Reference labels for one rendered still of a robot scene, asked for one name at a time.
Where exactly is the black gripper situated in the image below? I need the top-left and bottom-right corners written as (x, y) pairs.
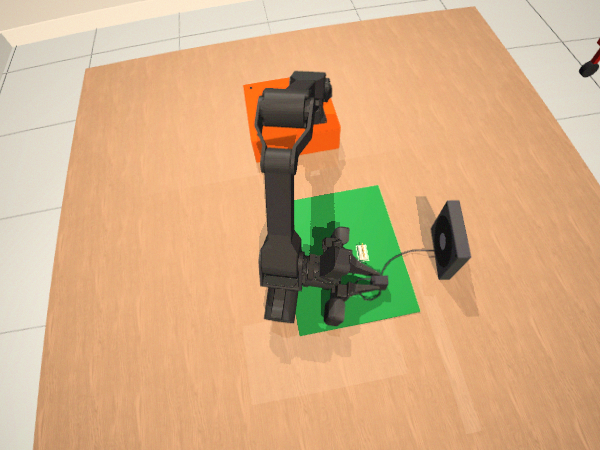
top-left (303, 226), bottom-right (381, 326)

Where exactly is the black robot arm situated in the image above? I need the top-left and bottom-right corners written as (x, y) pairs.
top-left (253, 70), bottom-right (350, 323)

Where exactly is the green flat board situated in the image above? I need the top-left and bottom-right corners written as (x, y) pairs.
top-left (294, 185), bottom-right (420, 336)

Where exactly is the black cooling fan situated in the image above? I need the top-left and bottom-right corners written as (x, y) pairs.
top-left (431, 200), bottom-right (472, 280)

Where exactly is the black fan cable with plug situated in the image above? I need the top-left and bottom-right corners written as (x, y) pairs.
top-left (355, 250), bottom-right (435, 300)

